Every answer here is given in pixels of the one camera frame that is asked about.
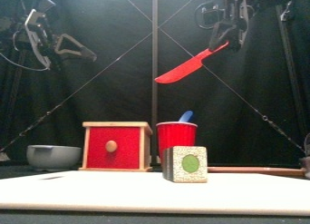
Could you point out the red toy knife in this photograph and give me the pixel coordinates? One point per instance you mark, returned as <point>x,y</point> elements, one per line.
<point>186,69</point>

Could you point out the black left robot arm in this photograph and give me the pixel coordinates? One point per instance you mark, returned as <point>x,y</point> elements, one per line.
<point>9,37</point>

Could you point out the green centre sushi block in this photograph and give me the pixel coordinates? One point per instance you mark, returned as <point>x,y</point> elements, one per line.
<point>189,164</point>

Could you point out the white cutting board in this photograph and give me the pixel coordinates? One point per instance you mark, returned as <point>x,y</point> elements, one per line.
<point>120,191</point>

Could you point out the wooden box red front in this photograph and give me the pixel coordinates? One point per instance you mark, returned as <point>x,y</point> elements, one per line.
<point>115,147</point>

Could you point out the red plastic cup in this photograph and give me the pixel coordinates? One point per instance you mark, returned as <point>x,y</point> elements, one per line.
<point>177,137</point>

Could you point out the grey bowl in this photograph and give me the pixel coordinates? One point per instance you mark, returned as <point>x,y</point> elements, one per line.
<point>52,156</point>

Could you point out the dark side frame strut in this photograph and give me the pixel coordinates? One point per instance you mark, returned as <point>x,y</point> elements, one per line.
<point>289,67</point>

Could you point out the vertical metal frame pole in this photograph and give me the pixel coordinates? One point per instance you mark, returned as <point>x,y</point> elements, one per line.
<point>155,82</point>

